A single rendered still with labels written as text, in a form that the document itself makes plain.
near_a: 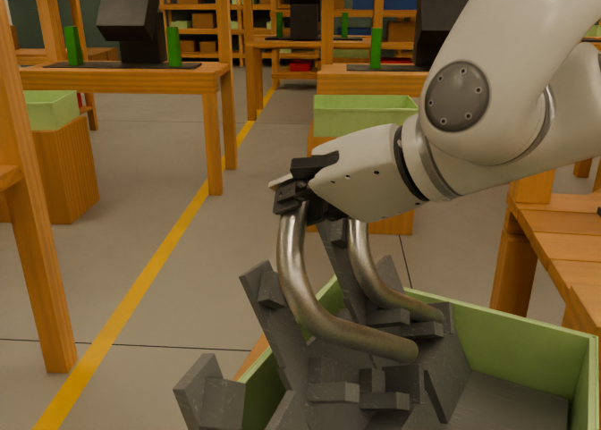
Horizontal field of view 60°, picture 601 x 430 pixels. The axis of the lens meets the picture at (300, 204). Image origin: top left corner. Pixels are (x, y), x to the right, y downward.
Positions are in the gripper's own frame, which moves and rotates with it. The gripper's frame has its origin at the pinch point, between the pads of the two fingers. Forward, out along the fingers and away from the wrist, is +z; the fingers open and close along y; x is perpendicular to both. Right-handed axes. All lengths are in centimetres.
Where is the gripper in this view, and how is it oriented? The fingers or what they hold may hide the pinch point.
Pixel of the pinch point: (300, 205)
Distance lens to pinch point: 58.1
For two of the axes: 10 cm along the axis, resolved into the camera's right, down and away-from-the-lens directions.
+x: -1.1, 8.7, -4.8
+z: -7.2, 2.6, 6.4
